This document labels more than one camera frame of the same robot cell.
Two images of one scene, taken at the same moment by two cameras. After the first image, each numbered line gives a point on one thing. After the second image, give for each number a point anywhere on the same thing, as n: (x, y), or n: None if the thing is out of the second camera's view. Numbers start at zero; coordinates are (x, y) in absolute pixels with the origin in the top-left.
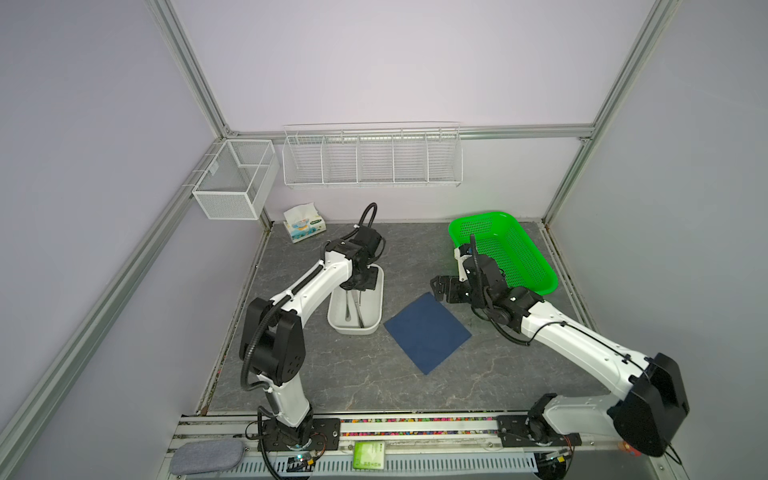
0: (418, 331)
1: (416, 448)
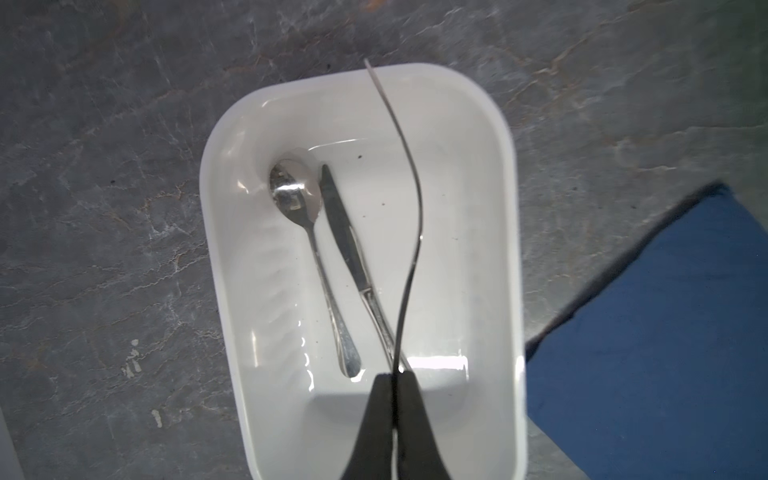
0: (659, 371)
1: None
